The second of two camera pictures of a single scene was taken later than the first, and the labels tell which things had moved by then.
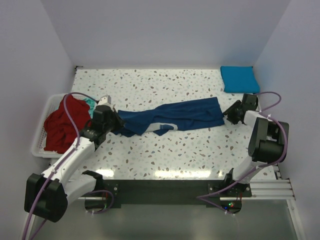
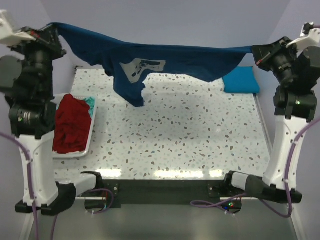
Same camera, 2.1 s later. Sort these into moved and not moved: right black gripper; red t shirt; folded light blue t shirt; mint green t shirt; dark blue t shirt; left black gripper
Moved: dark blue t shirt; left black gripper; right black gripper
Not moved: folded light blue t shirt; mint green t shirt; red t shirt
